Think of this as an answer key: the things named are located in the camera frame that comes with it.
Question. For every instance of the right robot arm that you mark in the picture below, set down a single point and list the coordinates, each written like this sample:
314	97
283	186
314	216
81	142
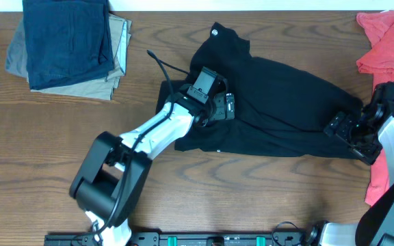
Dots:
376	226

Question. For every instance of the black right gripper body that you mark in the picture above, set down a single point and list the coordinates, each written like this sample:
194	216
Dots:
360	139

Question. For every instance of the folded navy blue garment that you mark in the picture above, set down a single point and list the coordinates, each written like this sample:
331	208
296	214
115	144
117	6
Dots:
67	42

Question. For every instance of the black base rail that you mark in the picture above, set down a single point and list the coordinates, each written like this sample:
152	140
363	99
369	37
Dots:
283	238

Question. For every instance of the folded khaki garment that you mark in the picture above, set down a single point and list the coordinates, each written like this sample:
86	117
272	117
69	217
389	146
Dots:
103	88

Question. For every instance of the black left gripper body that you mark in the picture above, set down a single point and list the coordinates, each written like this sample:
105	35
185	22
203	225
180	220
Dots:
219	110

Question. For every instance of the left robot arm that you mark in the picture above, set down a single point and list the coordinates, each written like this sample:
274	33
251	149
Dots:
112	175

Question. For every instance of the coral red t-shirt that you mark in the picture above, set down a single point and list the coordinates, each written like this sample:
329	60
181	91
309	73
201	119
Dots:
379	61

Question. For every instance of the black t-shirt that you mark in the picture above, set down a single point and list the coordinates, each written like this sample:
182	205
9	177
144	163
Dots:
279	110

